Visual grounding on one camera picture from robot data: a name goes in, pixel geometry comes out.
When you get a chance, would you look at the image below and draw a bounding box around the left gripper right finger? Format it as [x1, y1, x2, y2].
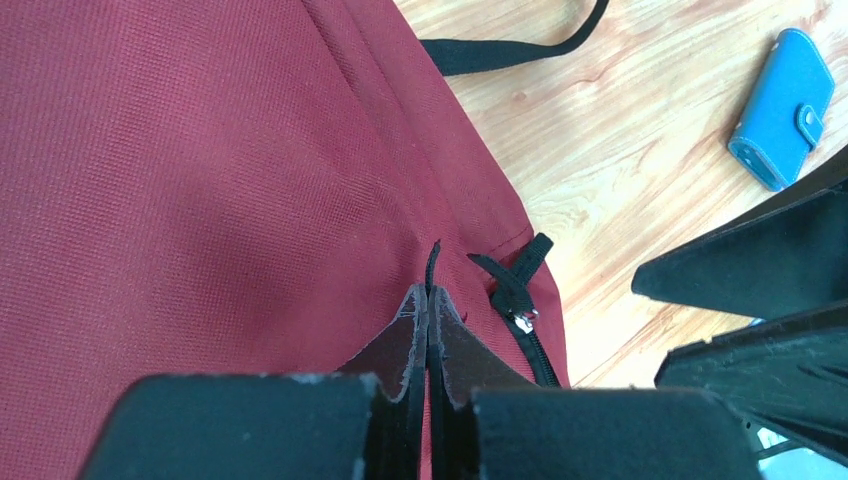
[427, 287, 760, 479]

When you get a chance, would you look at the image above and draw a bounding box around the blue wallet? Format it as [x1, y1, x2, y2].
[727, 28, 835, 192]

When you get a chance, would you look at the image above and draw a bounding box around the red backpack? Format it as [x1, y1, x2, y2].
[1, 1, 607, 479]

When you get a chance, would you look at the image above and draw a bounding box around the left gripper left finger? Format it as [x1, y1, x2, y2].
[80, 285, 428, 479]

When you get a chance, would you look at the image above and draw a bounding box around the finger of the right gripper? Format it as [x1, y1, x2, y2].
[654, 302, 847, 465]
[631, 149, 847, 319]

